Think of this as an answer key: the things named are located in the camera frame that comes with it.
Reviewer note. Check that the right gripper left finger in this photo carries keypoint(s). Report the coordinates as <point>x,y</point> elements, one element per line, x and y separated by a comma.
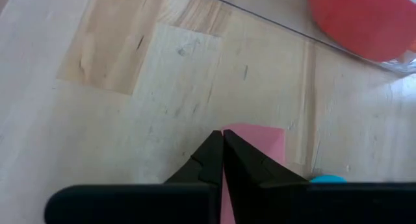
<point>130,204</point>

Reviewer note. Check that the orange-red spatula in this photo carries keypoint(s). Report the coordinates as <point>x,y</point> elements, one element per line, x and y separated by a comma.
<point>364,19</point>

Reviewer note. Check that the blue silicone spatula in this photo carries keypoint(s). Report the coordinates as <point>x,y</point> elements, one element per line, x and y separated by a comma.
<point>328,179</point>

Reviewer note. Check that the clear plastic container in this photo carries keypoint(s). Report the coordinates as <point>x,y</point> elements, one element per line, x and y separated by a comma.
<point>276,3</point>

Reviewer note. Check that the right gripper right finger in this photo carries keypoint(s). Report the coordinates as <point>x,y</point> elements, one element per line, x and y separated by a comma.
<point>292,204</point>

